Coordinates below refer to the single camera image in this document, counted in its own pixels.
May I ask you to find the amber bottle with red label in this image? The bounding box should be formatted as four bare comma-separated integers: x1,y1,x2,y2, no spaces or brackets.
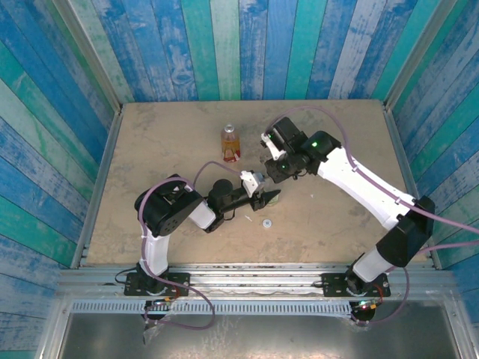
220,123,242,164

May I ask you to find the small circuit board with lights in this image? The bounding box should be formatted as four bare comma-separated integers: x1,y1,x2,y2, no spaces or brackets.
354,298,383,312
144,297,177,312

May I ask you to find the steel sheet panel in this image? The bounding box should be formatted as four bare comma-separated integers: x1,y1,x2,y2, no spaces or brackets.
55,313,463,359

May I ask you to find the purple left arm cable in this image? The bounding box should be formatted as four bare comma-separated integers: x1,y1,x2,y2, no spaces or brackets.
137,160,248,331

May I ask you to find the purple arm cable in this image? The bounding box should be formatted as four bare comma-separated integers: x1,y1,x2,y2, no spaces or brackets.
267,105,479,326
137,160,248,331

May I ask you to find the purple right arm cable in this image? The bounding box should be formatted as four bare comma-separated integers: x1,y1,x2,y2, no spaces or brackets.
267,105,479,326

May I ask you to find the aluminium rail frame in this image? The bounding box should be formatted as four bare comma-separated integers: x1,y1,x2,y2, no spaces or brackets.
55,263,456,300

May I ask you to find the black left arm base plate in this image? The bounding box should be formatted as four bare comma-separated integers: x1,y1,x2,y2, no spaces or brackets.
123,271,191,297

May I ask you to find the white slotted cable duct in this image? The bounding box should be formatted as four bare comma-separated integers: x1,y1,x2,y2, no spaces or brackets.
70,301,353,316

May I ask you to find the aluminium table side rail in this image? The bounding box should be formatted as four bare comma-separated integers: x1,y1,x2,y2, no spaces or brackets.
381,100,443,270
70,108,125,269

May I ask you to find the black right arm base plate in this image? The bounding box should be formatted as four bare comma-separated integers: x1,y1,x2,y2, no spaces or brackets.
322,272,391,298

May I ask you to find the thin black cable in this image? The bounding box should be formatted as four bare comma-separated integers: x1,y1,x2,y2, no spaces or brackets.
113,266,138,286

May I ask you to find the aluminium corner post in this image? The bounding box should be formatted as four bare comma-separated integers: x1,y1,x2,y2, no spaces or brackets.
52,0,123,113
383,0,461,111

